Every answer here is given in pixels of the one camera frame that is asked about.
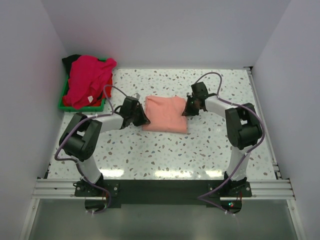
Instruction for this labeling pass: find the salmon pink t-shirt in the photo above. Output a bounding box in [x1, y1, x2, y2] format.
[142, 95, 188, 134]

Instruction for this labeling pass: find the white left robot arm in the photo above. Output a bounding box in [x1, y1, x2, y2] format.
[54, 96, 151, 196]

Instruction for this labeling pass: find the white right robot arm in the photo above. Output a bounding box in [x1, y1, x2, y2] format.
[182, 82, 265, 197]

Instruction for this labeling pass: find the green plastic bin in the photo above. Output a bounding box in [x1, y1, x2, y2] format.
[57, 57, 108, 113]

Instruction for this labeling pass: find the magenta t-shirt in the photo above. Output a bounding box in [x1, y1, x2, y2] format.
[62, 55, 117, 110]

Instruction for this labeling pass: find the red t-shirt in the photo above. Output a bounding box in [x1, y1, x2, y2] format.
[62, 77, 113, 110]

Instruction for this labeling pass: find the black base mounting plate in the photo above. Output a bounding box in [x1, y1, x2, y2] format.
[73, 179, 253, 214]

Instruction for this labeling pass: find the black t-shirt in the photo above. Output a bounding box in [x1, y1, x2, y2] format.
[61, 54, 81, 76]

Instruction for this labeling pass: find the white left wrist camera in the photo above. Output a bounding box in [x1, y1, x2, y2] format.
[132, 93, 141, 100]

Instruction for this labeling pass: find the aluminium frame rail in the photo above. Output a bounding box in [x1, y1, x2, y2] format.
[31, 179, 296, 200]

